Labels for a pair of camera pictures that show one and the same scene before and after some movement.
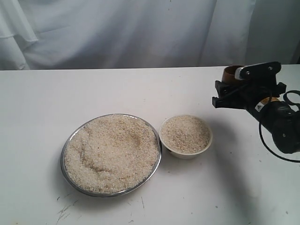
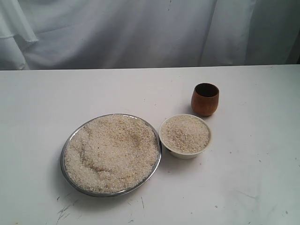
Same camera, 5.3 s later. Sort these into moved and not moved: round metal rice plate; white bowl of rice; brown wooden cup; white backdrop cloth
Moved: brown wooden cup
Not moved: white backdrop cloth; round metal rice plate; white bowl of rice
